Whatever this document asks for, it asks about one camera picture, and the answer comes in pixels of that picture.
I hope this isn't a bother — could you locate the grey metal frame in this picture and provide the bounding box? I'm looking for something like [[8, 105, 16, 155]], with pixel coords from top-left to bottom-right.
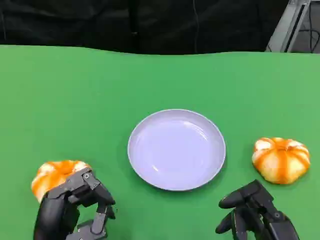
[[265, 0, 320, 54]]

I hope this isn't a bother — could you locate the orange and white bread roll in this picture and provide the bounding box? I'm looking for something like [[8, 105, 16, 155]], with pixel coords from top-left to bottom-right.
[[251, 136, 311, 185], [30, 159, 92, 204]]

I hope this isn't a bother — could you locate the thin black background cable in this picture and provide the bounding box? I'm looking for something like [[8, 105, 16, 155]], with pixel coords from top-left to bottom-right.
[[298, 3, 320, 51]]

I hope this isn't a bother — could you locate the black backdrop curtain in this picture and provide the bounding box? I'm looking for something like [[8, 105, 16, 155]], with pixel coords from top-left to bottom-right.
[[0, 0, 291, 55]]

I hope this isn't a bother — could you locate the lilac plate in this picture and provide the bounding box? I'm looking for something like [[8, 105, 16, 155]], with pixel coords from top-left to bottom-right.
[[127, 108, 227, 193]]

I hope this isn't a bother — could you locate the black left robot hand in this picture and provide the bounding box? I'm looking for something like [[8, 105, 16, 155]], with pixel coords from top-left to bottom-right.
[[33, 167, 117, 240]]

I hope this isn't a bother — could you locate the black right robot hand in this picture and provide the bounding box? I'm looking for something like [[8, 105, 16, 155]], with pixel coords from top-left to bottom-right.
[[215, 179, 301, 240]]

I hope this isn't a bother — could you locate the green table cloth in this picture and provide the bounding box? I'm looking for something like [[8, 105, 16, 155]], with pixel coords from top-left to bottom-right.
[[0, 44, 320, 240]]

